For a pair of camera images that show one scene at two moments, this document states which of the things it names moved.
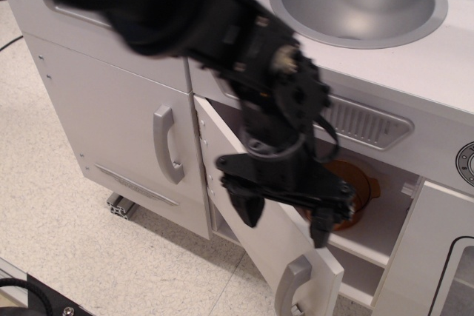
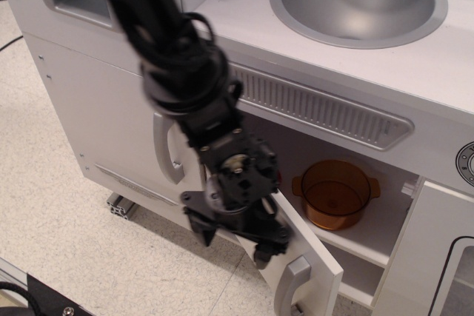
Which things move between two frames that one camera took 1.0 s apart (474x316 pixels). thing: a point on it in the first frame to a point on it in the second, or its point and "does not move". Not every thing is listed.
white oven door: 455,294 does not move
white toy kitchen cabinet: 394,41 does not move
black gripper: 296,178 to 237,199
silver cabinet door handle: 298,271 does not move
